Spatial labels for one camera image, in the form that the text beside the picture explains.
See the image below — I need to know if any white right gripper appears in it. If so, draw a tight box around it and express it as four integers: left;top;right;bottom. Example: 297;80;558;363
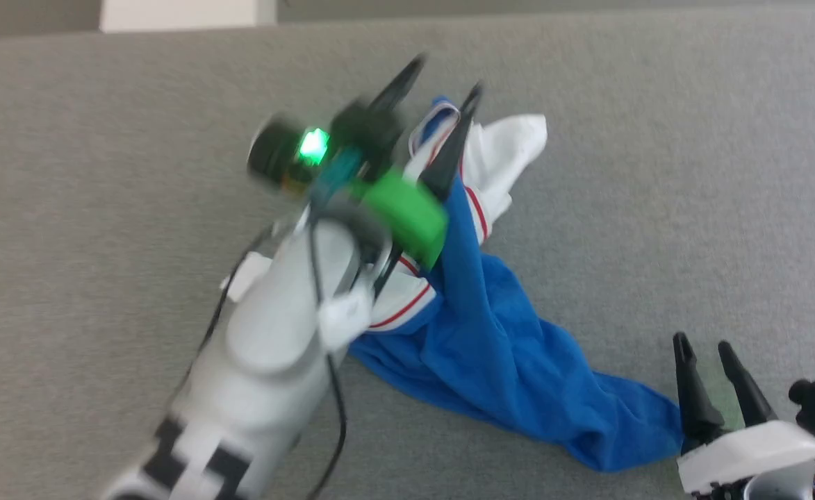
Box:
672;332;815;497

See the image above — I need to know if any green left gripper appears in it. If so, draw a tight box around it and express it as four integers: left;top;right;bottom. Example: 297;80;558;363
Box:
246;54;486;272

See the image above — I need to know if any blue and white shirt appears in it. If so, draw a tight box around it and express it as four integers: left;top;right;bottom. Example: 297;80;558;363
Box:
348;97;686;473

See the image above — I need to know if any white box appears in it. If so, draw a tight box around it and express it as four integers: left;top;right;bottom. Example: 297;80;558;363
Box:
99;0;278;34

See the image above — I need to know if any grey fabric sofa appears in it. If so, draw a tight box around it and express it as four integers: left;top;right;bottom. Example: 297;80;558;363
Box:
0;7;815;500

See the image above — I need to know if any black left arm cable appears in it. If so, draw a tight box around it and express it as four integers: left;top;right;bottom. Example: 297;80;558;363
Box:
178;156;366;500

